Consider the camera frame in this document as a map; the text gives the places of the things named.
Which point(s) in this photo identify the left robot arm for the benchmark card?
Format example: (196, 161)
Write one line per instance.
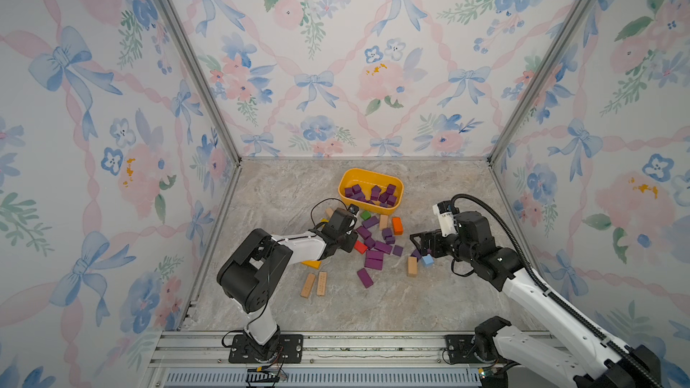
(251, 275)

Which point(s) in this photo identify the aluminium mounting rail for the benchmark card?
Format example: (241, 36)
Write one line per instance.
(336, 359)

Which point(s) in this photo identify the red flat brick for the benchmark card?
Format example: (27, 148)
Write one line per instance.
(360, 247)

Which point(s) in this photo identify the natural wood brick top centre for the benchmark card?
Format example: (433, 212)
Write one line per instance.
(383, 222)

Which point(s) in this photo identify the orange brick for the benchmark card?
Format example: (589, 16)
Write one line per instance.
(397, 226)

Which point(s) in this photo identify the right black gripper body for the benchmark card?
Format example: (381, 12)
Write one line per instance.
(436, 243)

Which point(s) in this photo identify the natural wood long brick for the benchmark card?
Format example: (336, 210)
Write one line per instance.
(308, 286)
(321, 283)

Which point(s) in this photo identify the yellow plastic storage bin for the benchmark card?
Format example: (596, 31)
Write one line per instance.
(367, 180)

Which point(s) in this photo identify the orange-yellow brick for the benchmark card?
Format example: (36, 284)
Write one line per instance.
(314, 264)

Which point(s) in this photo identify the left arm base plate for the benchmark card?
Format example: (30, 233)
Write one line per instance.
(281, 349)

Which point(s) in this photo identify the light blue cube brick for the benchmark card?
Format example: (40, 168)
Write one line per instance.
(427, 260)

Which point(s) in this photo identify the purple long brick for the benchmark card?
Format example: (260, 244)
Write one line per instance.
(360, 196)
(365, 278)
(370, 222)

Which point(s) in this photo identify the purple brick centre slanted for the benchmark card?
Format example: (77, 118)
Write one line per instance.
(383, 247)

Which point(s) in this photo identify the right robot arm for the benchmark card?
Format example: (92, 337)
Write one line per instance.
(594, 357)

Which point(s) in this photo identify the purple large block centre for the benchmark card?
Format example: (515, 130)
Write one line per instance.
(374, 260)

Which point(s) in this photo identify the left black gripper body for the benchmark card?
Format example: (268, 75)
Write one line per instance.
(348, 227)

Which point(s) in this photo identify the natural wood long brick left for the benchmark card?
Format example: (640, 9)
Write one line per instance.
(308, 286)

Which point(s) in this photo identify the purple long brick bottom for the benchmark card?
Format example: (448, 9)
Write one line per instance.
(365, 278)

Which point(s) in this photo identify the purple long brick top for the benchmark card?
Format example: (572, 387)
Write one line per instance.
(370, 222)

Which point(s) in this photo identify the natural wood brick right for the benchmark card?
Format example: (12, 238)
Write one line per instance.
(412, 267)

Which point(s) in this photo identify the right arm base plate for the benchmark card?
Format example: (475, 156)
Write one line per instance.
(460, 349)

